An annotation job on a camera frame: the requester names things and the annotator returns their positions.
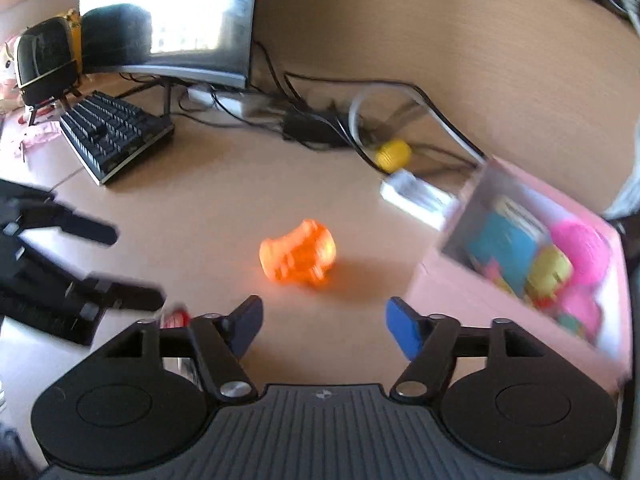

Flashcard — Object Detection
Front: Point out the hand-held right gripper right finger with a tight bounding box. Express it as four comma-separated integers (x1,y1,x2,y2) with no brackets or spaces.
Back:
385,297,548,403

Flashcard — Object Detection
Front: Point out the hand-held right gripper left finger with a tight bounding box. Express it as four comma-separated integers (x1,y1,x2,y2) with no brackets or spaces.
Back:
100,296,264,405

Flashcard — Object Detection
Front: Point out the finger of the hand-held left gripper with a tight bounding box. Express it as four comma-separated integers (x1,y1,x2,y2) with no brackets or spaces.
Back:
0,240,167,347
0,178,120,247

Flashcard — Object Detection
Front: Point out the pink cardboard box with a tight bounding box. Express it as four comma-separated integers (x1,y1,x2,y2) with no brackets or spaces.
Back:
405,157,633,401

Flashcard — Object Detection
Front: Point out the orange plastic toy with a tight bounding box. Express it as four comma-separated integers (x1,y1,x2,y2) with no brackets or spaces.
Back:
259,219,337,286

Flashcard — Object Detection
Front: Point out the white charger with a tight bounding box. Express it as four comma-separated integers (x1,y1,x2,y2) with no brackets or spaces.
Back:
380,170,458,226

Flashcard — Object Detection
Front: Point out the blue white tissue pack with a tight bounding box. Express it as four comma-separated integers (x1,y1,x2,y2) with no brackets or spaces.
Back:
465,200,546,281

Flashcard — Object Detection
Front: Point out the pale yellow toy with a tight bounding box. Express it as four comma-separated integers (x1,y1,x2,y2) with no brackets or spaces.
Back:
525,247,573,306

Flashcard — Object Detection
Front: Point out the yellow toy corn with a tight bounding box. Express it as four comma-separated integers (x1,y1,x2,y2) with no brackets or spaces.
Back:
375,140,412,171

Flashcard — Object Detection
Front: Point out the pink toy bird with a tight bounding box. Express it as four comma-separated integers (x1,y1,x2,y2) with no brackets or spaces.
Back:
555,285,601,336

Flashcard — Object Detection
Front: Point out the pink plastic toy net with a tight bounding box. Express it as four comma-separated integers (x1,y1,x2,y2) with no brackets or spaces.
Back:
550,222,613,286

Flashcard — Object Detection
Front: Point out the wooden desktop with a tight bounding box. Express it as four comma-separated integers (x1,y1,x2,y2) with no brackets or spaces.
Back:
0,60,640,411

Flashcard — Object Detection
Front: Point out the small red white object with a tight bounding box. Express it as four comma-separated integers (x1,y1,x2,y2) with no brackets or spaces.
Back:
160,305,192,331

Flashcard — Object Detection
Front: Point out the black keyboard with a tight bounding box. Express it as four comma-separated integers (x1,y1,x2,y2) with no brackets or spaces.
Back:
59,91,176,187

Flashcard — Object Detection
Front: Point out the pink cloth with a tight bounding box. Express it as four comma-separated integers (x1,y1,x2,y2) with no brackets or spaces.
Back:
17,120,63,151

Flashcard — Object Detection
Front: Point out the black yellow retro speaker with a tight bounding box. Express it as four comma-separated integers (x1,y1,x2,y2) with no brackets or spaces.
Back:
15,10,83,111

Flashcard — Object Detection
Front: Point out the white power strip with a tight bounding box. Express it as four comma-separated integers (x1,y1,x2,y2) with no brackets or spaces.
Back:
187,87,273,117

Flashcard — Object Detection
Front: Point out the black power adapter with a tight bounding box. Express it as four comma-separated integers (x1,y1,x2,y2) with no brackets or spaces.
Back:
282,110,351,148

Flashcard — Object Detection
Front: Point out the curved computer monitor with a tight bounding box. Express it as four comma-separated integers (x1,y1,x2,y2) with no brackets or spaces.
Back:
80,0,261,121

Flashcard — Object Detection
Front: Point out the thin black cable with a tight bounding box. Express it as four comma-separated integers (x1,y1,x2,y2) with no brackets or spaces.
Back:
412,144,476,171

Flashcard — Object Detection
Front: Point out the grey flat cable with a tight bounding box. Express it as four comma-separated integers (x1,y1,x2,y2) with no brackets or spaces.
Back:
348,87,488,166

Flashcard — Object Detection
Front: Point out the thick black cable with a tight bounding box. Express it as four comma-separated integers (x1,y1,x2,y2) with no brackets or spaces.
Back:
285,72,488,166

